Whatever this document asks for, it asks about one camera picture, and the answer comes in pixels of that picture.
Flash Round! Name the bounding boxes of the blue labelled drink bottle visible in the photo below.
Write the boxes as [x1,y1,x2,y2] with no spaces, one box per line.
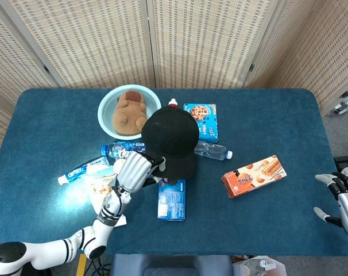
[100,141,146,160]

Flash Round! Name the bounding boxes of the blue floor cables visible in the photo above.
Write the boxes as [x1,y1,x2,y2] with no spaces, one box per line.
[90,255,112,276]

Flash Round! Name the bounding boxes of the blue felt table cover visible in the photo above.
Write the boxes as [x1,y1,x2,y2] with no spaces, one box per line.
[0,87,348,257]

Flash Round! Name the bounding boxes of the blue chocolate chip cookie box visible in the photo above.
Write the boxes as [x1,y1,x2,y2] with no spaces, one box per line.
[183,103,219,144]

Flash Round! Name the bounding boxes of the clear plastic container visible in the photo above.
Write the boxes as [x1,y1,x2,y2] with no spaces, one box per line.
[233,255,287,276]

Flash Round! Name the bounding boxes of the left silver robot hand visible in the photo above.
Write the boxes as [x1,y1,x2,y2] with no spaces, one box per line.
[116,151,167,194]

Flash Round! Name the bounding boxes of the long blue sandwich cookie box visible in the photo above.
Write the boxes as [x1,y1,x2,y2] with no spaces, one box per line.
[157,178,187,221]

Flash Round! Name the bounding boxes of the blue white toothpaste tube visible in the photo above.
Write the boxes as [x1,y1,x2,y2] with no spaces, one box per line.
[57,156,110,186]

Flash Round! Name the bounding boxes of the orange biscuit box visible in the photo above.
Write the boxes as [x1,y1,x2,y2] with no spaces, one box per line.
[221,155,288,200]

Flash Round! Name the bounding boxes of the power strip with plugs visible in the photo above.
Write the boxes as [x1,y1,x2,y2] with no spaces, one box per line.
[331,90,348,117]

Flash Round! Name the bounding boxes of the white snack bag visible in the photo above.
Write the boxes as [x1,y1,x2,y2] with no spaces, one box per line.
[85,171,127,228]

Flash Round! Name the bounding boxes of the woven folding screen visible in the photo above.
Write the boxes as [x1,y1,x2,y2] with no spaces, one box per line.
[0,0,348,166]

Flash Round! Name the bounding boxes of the black baseball cap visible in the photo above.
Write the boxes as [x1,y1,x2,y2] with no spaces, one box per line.
[141,105,200,185]

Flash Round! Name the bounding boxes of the brown plush toy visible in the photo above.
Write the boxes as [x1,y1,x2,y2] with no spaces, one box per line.
[112,90,149,136]

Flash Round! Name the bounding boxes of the round peach coloured ball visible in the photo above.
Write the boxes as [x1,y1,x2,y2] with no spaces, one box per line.
[113,159,126,174]

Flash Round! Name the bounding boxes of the clear plastic water bottle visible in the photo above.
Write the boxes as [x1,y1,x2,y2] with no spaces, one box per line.
[193,140,233,161]

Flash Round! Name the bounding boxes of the light blue plastic bowl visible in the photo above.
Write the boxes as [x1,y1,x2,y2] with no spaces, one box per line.
[97,85,163,141]

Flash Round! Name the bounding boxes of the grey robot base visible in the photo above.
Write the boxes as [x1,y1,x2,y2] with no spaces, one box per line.
[109,254,234,276]

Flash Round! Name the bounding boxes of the black stand base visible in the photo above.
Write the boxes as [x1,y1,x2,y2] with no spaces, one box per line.
[334,155,348,173]

